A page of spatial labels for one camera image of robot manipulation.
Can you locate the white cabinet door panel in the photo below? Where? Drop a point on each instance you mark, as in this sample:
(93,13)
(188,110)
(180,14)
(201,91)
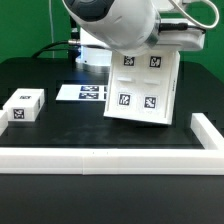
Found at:
(158,82)
(121,84)

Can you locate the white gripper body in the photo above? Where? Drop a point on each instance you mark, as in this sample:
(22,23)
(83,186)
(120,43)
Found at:
(180,35)

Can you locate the white U-shaped fence frame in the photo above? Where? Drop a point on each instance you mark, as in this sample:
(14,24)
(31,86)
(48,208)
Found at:
(208,160)

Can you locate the white marker base plate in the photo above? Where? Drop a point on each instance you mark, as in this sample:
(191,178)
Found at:
(74,92)

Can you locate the white cabinet top block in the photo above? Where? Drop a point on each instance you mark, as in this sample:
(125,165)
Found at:
(24,104)

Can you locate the white cabinet body box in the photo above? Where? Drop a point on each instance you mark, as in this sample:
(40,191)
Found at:
(136,112)

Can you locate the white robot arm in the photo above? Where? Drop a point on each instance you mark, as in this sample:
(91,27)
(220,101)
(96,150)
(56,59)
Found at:
(134,28)

